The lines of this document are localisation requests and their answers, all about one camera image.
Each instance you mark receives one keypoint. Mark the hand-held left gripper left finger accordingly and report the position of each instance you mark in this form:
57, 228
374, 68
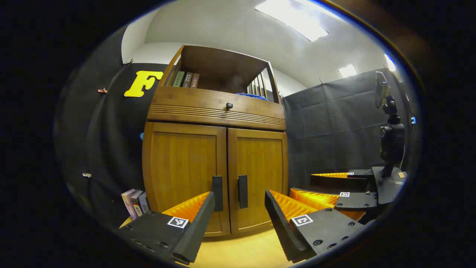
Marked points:
193, 230

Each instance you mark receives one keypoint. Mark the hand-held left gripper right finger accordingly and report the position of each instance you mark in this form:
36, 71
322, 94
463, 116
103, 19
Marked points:
282, 230

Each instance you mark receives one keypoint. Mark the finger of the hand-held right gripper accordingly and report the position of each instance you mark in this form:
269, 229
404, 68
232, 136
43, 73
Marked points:
334, 182
357, 201

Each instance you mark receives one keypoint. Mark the wooden shoe cabinet door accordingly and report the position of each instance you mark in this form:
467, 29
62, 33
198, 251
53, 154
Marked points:
182, 163
264, 167

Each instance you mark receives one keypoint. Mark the wooden double-door shoe cabinet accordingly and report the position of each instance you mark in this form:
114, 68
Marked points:
223, 67

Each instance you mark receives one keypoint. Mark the wooden cabinet drawer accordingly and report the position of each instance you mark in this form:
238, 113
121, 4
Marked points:
193, 102

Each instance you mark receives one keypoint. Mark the grey blue book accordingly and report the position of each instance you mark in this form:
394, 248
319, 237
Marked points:
144, 203

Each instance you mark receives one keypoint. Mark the dark striped book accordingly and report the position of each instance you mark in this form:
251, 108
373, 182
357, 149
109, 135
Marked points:
137, 204

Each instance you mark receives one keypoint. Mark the pale pink book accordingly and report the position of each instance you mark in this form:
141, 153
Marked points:
128, 203

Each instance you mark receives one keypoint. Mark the small ceiling light panel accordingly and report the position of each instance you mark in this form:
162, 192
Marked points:
390, 62
347, 70

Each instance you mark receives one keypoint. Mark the blue cloth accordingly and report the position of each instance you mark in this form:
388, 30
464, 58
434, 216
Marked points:
251, 96

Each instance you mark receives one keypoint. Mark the reddish brown book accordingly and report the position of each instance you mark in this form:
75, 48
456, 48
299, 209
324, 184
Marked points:
195, 80

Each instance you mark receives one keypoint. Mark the dark brown book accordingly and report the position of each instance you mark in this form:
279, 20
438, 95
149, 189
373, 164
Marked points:
187, 80

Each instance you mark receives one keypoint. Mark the large ceiling light panel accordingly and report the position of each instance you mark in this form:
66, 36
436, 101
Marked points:
293, 20

